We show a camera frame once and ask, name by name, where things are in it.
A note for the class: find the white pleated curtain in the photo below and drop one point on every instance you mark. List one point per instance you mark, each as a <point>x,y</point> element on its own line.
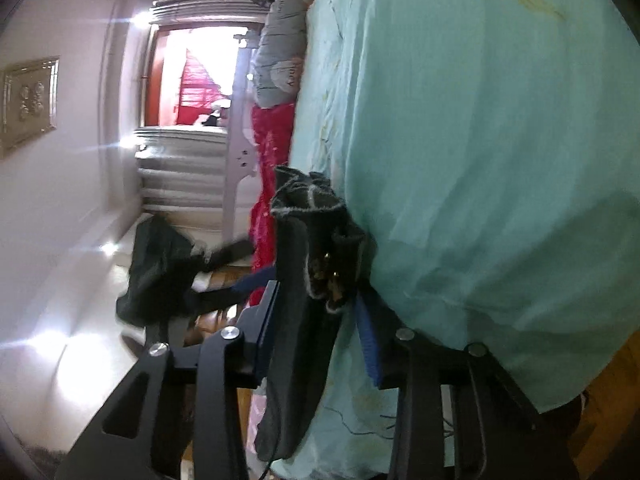
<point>210,2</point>
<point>182,175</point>

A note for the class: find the red curtain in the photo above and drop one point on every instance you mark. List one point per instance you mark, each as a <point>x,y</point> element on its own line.
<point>200,92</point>

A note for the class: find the gold framed wall picture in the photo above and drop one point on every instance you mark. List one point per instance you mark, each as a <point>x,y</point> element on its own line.
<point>29,102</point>

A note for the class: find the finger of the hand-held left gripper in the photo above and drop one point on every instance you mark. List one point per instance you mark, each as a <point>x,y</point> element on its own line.
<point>229,254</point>
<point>250,284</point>

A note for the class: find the pink cloth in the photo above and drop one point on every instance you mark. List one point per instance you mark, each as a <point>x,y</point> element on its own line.
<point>257,412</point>

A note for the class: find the teal floral bedsheet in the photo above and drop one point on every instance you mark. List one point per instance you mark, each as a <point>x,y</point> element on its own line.
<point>480,170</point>

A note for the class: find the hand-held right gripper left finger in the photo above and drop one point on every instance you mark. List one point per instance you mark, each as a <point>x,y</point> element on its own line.
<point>265,340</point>

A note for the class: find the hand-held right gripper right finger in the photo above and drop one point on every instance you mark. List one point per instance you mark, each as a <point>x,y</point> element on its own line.
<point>369,347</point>

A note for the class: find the red patterned blanket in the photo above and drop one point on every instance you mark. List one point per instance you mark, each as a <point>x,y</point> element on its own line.
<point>270,160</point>

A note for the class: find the dark grey pants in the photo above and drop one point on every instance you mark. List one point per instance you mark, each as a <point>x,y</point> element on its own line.
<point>305,280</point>

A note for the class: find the window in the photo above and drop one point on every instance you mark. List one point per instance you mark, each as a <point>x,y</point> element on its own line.
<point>200,75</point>

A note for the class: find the grey pillow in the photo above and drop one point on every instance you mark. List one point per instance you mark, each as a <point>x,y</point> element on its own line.
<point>280,55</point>

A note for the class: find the white metal stand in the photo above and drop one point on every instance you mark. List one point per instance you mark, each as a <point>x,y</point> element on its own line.
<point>239,150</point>

